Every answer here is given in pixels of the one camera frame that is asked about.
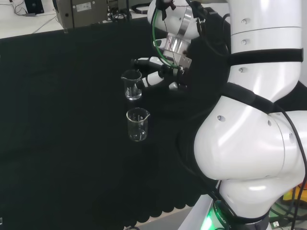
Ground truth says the clear glass beaker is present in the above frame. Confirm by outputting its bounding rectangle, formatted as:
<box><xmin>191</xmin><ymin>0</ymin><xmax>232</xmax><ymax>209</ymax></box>
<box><xmin>126</xmin><ymin>107</ymin><xmax>151</xmax><ymax>142</ymax></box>
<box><xmin>120</xmin><ymin>69</ymin><xmax>143</xmax><ymax>101</ymax></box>

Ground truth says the black floor cable bundle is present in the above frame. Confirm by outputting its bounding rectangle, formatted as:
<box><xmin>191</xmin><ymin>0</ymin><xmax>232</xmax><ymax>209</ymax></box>
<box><xmin>107</xmin><ymin>0</ymin><xmax>149</xmax><ymax>23</ymax></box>

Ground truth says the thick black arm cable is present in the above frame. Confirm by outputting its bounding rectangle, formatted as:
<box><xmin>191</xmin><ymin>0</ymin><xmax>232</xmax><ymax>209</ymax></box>
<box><xmin>271</xmin><ymin>103</ymin><xmax>307</xmax><ymax>230</ymax></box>

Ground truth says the black computer tower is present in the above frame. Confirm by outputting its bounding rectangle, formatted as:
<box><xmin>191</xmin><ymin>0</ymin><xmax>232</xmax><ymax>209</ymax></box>
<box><xmin>24</xmin><ymin>0</ymin><xmax>45</xmax><ymax>14</ymax></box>

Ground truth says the black bench cloth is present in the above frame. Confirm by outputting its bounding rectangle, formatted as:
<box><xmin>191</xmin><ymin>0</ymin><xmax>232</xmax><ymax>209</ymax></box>
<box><xmin>0</xmin><ymin>6</ymin><xmax>233</xmax><ymax>227</ymax></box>

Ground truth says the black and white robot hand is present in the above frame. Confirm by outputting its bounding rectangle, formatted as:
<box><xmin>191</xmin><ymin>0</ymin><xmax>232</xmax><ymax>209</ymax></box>
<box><xmin>130</xmin><ymin>51</ymin><xmax>192</xmax><ymax>93</ymax></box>

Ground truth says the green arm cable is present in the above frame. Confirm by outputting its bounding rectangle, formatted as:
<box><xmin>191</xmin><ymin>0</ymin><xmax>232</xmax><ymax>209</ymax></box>
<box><xmin>152</xmin><ymin>4</ymin><xmax>184</xmax><ymax>72</ymax></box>

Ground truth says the grey metal cabinet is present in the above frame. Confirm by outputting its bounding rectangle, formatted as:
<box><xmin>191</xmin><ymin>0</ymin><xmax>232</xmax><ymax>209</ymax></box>
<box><xmin>53</xmin><ymin>0</ymin><xmax>110</xmax><ymax>31</ymax></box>

